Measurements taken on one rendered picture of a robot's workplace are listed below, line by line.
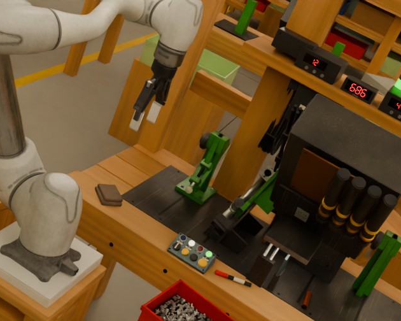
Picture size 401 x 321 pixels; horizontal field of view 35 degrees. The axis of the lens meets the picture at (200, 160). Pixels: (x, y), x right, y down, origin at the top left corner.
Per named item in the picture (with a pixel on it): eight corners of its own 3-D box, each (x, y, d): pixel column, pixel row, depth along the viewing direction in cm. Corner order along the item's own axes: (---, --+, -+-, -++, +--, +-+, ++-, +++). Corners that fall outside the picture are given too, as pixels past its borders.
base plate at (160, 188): (386, 371, 212) (389, 367, 211) (117, 200, 239) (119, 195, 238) (403, 311, 249) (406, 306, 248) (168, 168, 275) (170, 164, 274)
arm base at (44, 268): (55, 291, 184) (60, 276, 182) (-3, 251, 190) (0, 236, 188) (92, 264, 200) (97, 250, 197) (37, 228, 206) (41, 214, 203)
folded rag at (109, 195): (121, 207, 232) (124, 200, 231) (100, 205, 228) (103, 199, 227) (114, 190, 239) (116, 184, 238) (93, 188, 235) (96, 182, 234)
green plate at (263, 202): (257, 225, 227) (295, 186, 217) (240, 208, 228) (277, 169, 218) (267, 214, 237) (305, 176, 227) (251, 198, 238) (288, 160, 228)
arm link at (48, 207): (37, 263, 183) (56, 202, 173) (3, 226, 192) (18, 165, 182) (82, 249, 195) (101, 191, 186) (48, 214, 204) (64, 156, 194)
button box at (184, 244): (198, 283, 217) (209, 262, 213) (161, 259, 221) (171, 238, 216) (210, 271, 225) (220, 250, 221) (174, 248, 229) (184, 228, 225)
